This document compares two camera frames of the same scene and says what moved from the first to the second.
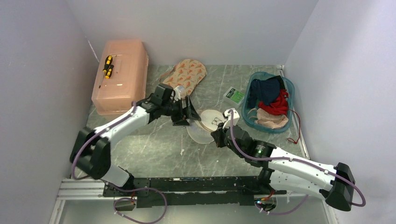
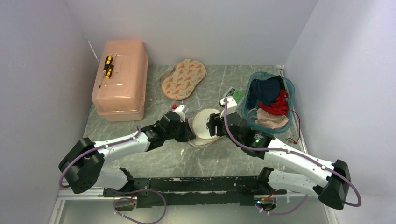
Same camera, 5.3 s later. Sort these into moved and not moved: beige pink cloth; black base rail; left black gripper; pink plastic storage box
Moved: left black gripper
Not moved: black base rail; beige pink cloth; pink plastic storage box
